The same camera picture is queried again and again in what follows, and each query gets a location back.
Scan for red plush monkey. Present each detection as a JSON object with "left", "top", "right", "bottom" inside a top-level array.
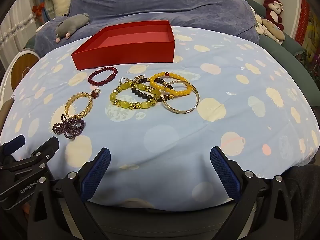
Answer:
[{"left": 262, "top": 0, "right": 285, "bottom": 32}]

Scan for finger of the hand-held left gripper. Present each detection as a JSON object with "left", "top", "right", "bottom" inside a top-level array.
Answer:
[
  {"left": 0, "top": 137, "right": 60, "bottom": 183},
  {"left": 0, "top": 134, "right": 26, "bottom": 161}
]

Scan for beige plush toy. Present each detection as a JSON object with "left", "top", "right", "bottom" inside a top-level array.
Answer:
[{"left": 261, "top": 18, "right": 286, "bottom": 43}]

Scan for thin metal bangle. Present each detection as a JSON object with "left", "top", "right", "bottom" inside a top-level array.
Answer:
[{"left": 161, "top": 80, "right": 200, "bottom": 115}]

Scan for green sofa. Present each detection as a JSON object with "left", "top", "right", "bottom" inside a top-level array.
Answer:
[{"left": 237, "top": 0, "right": 315, "bottom": 85}]

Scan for red bow decoration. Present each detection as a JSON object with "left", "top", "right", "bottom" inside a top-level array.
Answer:
[{"left": 32, "top": 2, "right": 45, "bottom": 18}]

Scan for small white plush toy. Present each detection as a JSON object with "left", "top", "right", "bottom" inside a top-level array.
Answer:
[{"left": 254, "top": 7, "right": 269, "bottom": 35}]

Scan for purple bead bow bracelet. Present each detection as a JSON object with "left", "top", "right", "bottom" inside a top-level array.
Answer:
[{"left": 52, "top": 114, "right": 86, "bottom": 139}]

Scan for yellow bead bracelet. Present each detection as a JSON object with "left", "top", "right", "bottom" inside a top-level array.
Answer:
[{"left": 149, "top": 72, "right": 193, "bottom": 98}]

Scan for light blue planet-print sheet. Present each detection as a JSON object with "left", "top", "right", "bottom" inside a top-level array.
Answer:
[{"left": 0, "top": 25, "right": 320, "bottom": 205}]

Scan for person's dark trousers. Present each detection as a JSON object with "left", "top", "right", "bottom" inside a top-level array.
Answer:
[{"left": 280, "top": 164, "right": 320, "bottom": 240}]

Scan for blue-grey blanket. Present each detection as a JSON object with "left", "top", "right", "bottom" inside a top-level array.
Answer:
[{"left": 34, "top": 0, "right": 260, "bottom": 58}]

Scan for red cardboard box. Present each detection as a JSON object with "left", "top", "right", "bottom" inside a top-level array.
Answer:
[{"left": 71, "top": 20, "right": 175, "bottom": 71}]

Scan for dark wooden bead bracelet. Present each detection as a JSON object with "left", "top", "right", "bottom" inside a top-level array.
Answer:
[{"left": 130, "top": 76, "right": 175, "bottom": 103}]

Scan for grey plush toy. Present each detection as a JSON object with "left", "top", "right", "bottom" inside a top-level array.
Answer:
[{"left": 54, "top": 13, "right": 90, "bottom": 43}]

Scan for red hanging decoration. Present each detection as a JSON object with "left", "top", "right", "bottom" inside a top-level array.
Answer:
[{"left": 295, "top": 0, "right": 310, "bottom": 47}]

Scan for white lace curtain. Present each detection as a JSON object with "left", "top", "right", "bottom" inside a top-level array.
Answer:
[{"left": 0, "top": 7, "right": 38, "bottom": 55}]

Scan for gold woven bracelet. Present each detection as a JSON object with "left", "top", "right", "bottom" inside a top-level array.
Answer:
[{"left": 64, "top": 93, "right": 93, "bottom": 118}]

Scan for green plant with flowers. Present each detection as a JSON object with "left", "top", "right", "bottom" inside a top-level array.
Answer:
[{"left": 299, "top": 12, "right": 320, "bottom": 85}]

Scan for dark red bead bracelet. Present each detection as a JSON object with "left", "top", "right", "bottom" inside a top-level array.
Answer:
[{"left": 87, "top": 66, "right": 118, "bottom": 87}]

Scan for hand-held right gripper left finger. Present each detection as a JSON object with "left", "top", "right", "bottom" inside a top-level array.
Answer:
[{"left": 27, "top": 147, "right": 112, "bottom": 240}]

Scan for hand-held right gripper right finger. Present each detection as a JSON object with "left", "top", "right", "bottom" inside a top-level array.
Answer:
[{"left": 209, "top": 146, "right": 295, "bottom": 240}]

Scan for yellow-green bead bracelet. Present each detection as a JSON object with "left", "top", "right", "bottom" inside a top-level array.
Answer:
[{"left": 109, "top": 81, "right": 162, "bottom": 110}]

